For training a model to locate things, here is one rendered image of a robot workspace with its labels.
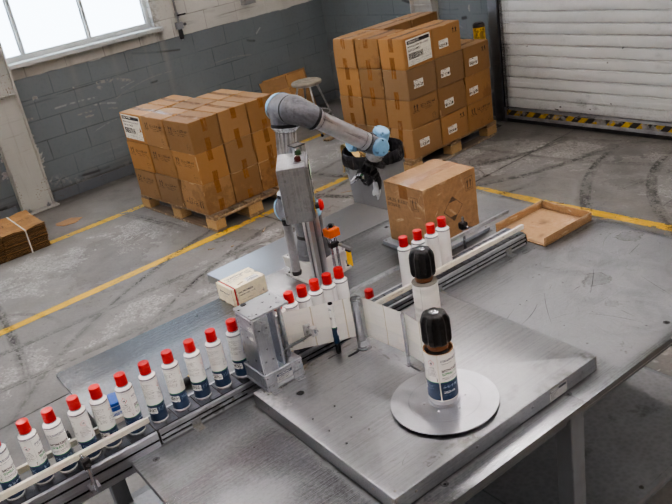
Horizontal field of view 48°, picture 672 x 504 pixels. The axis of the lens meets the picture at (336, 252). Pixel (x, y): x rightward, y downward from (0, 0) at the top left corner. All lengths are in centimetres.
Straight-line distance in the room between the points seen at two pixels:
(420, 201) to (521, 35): 448
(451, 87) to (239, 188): 202
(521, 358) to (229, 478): 93
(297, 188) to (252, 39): 652
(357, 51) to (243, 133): 123
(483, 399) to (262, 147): 436
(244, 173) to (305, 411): 410
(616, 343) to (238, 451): 120
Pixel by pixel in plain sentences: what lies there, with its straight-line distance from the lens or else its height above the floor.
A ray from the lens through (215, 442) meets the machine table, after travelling 234.
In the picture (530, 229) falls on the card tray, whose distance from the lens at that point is 330.
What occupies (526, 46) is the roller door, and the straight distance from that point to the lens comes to 740.
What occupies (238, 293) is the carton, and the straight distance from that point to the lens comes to 303.
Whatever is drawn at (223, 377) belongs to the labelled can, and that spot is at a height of 92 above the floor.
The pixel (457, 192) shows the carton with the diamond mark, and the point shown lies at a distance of 319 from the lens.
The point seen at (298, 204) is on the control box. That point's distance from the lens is 245.
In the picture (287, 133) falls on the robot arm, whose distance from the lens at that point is 307.
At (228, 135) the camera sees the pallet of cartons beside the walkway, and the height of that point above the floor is 70.
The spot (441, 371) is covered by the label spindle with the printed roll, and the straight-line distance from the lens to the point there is 211.
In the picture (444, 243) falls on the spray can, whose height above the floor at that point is 99.
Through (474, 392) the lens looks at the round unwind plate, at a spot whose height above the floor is 89.
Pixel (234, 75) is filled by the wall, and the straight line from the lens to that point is 876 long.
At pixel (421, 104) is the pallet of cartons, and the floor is 58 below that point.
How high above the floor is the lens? 220
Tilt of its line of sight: 24 degrees down
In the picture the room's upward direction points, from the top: 10 degrees counter-clockwise
